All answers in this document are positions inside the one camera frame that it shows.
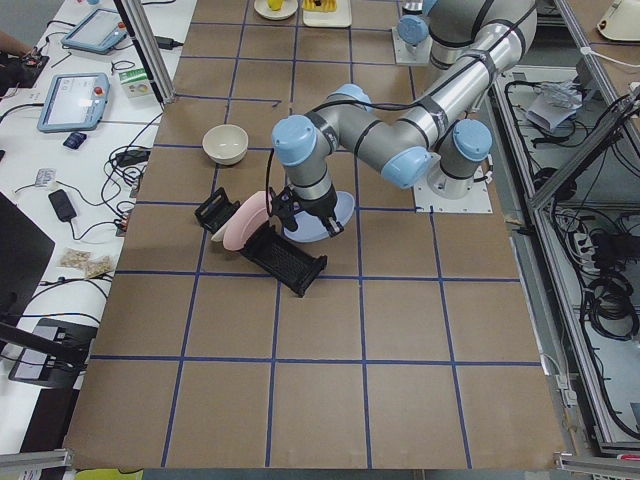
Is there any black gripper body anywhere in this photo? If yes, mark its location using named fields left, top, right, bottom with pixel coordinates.
left=268, top=186, right=337, bottom=229

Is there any blue plate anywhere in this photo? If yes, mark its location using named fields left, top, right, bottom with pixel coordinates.
left=282, top=191, right=357, bottom=245

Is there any sliced bread loaf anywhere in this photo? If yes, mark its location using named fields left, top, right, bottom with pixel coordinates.
left=302, top=0, right=337, bottom=13

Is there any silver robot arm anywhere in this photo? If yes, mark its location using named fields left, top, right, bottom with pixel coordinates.
left=396, top=0, right=437, bottom=49
left=265, top=1, right=537, bottom=236

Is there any pink plate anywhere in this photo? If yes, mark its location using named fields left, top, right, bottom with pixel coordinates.
left=223, top=190, right=269, bottom=251

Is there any cream plate in rack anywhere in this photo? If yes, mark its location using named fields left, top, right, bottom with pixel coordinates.
left=211, top=225, right=227, bottom=243

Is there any cream plate with lemon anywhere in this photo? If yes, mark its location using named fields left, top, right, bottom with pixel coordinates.
left=254, top=0, right=299, bottom=21

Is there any black dish rack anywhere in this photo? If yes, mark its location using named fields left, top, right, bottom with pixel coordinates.
left=194, top=188, right=327, bottom=297

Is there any cream bowl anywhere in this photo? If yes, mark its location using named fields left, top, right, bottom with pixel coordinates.
left=202, top=124, right=249, bottom=166

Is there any black power adapter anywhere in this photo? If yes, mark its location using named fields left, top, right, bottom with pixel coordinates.
left=115, top=149, right=150, bottom=168

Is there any white rectangular tray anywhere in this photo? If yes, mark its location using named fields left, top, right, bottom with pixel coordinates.
left=301, top=0, right=352, bottom=28

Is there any green white box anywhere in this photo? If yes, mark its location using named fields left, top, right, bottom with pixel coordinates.
left=118, top=68, right=153, bottom=98

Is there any yellow lemon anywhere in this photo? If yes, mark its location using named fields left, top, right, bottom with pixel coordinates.
left=267, top=0, right=283, bottom=11

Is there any black smartphone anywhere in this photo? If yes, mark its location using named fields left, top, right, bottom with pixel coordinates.
left=48, top=189, right=77, bottom=222

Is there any near teach pendant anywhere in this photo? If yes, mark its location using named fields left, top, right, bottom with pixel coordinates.
left=37, top=72, right=110, bottom=133

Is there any teach pendant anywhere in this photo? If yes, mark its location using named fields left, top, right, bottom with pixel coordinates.
left=61, top=8, right=127, bottom=54
left=37, top=72, right=110, bottom=133

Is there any far teach pendant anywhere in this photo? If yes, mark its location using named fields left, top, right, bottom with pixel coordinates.
left=61, top=8, right=127, bottom=54

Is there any black monitor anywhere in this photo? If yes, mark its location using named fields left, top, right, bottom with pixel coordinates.
left=0, top=194, right=55, bottom=326

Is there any aluminium frame post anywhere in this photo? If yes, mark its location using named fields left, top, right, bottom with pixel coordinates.
left=114, top=0, right=176, bottom=105

